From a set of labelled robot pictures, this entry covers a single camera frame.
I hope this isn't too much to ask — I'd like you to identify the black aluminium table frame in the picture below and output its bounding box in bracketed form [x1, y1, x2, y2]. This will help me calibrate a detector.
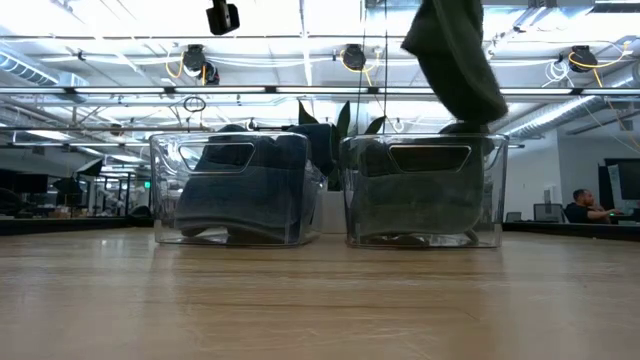
[0, 215, 640, 242]

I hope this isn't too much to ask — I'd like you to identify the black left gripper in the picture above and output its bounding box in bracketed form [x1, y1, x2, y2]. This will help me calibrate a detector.
[205, 0, 241, 37]

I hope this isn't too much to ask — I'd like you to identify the green plant in white pot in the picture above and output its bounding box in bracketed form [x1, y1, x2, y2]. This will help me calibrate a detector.
[297, 99, 389, 235]

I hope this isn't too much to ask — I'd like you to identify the clear plastic bin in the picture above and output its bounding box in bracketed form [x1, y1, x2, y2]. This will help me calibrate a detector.
[341, 132, 510, 250]
[148, 131, 327, 248]

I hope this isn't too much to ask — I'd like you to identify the black office chair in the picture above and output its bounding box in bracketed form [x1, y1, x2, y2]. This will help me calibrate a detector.
[532, 202, 566, 223]

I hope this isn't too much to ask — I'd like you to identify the black computer monitor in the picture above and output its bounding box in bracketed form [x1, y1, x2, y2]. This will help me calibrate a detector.
[597, 157, 640, 202]

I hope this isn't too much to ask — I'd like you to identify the long ceiling light bar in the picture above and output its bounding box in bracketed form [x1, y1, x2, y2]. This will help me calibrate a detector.
[0, 85, 640, 97]

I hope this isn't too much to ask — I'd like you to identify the black ceiling cable reel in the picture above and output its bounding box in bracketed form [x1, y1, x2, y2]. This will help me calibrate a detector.
[341, 43, 368, 72]
[181, 43, 221, 86]
[568, 44, 600, 75]

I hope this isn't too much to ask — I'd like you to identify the person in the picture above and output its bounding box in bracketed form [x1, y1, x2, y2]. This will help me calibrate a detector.
[563, 188, 624, 225]

